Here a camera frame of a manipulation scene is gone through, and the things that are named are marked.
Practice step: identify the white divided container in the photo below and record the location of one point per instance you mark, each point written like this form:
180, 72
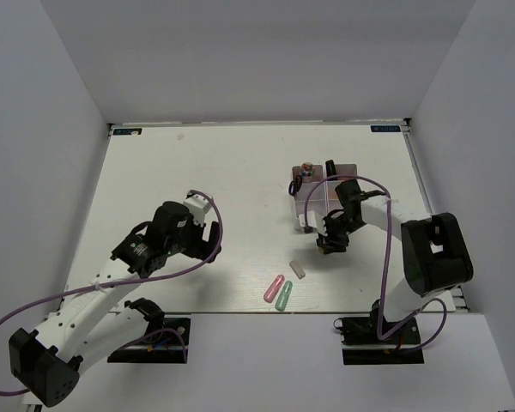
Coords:
310, 194
332, 201

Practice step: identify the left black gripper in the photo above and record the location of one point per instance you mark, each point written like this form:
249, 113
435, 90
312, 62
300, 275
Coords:
202, 248

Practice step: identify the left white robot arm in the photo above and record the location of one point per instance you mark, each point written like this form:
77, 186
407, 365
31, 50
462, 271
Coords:
50, 359

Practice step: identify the green capped black marker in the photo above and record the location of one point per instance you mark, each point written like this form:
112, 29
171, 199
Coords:
330, 168

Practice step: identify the green correction tape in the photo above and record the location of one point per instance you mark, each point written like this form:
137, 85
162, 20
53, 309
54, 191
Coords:
283, 296

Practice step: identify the right white divided container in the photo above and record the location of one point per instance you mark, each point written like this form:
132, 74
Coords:
332, 201

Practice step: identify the pink tube of pencils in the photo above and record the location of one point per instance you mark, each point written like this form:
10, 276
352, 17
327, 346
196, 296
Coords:
307, 171

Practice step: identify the left white divided container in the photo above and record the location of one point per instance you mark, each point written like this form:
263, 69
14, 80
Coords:
310, 194

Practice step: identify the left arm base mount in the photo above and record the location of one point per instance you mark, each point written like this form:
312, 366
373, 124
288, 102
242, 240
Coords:
164, 348

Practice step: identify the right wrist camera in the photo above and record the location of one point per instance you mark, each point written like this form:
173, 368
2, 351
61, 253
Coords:
311, 222

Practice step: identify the grey eraser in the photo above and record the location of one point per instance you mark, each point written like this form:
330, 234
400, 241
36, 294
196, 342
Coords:
297, 269

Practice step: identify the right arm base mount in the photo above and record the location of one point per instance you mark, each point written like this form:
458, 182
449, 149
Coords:
361, 346

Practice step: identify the black handled scissors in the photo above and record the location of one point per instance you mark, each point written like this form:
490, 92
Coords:
295, 185

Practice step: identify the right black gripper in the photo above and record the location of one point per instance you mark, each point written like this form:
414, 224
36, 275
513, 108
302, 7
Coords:
330, 243

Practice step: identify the left blue table label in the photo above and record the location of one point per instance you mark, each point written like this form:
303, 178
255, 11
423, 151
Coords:
127, 131

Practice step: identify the blue table label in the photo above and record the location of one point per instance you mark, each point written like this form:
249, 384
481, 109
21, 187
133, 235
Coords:
127, 131
385, 128

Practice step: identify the right blue table label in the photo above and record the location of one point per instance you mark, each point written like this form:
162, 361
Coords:
385, 128

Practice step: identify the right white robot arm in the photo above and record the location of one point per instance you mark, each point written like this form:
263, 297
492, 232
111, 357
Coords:
435, 256

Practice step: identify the pink correction tape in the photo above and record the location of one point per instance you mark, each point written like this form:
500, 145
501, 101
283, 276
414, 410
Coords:
274, 288

